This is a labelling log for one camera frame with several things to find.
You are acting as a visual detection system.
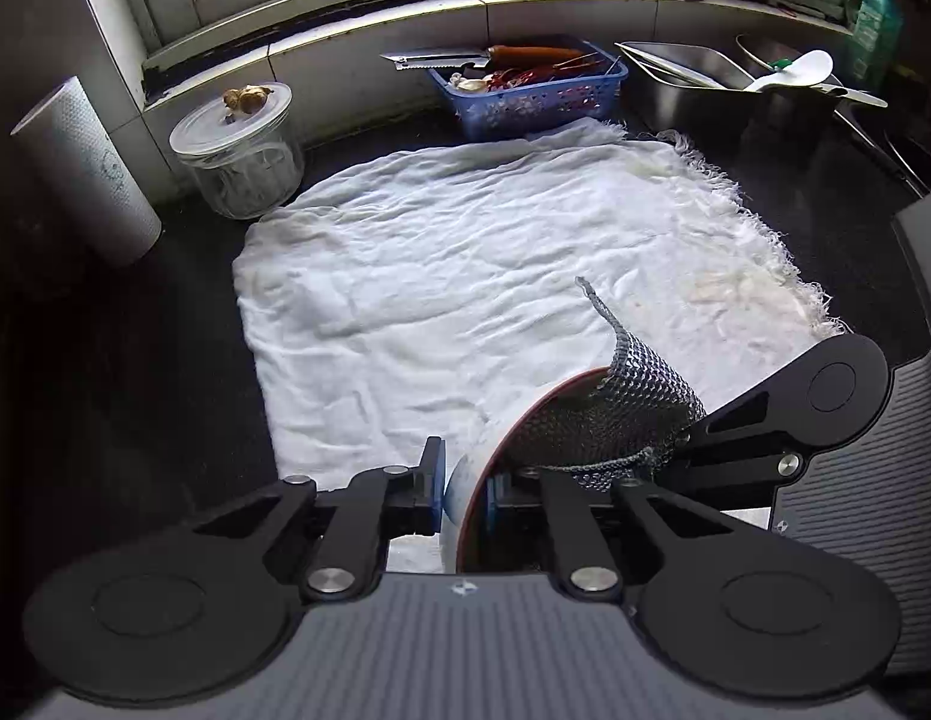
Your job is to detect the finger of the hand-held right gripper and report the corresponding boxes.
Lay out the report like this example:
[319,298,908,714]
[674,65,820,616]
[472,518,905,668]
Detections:
[655,373,812,496]

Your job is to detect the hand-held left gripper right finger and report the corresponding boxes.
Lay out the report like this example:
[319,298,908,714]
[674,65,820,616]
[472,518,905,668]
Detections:
[484,467,744,602]

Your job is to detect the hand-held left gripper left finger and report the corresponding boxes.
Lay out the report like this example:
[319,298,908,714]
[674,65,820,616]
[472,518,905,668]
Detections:
[184,435,446,605]

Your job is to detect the white bowl brown rim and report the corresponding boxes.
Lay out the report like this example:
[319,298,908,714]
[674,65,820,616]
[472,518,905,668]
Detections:
[439,366,695,575]

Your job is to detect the silver mesh dishcloth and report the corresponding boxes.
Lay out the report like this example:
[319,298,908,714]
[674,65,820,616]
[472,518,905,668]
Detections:
[536,276,708,492]

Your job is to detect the white cotton cloth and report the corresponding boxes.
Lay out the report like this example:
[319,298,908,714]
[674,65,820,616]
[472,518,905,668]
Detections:
[232,118,849,578]

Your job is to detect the steel tray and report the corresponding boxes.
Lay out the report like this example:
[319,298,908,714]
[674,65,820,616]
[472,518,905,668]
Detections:
[614,40,842,158]

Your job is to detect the glass jar with lid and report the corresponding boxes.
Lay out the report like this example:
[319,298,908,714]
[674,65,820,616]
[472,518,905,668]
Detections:
[169,81,305,221]

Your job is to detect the blue plastic basket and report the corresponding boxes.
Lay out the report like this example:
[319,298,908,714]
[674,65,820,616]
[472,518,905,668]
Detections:
[428,37,630,142]

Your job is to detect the white plastic spoon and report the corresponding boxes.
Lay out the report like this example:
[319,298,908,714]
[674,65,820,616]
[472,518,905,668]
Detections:
[810,82,890,109]

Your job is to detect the white rice paddle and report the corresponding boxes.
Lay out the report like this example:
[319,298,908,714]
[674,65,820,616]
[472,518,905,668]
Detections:
[743,50,836,95]

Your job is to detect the dried red chilies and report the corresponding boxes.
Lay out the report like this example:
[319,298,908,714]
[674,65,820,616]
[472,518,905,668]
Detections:
[480,64,587,91]

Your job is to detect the brown ginger piece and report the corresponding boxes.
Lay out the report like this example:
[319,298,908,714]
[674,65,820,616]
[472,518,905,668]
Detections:
[223,85,275,121]

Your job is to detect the green soap bottle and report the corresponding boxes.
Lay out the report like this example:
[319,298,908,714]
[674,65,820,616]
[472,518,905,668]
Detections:
[846,0,908,87]

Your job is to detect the white paper towel roll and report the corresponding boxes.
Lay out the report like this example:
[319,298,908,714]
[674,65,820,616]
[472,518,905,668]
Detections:
[10,75,164,269]

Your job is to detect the serrated knife brown handle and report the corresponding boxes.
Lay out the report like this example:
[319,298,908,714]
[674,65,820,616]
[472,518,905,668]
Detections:
[380,43,587,73]

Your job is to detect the window with grey frame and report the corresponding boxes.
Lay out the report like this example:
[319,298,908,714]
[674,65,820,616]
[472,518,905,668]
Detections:
[64,0,879,102]

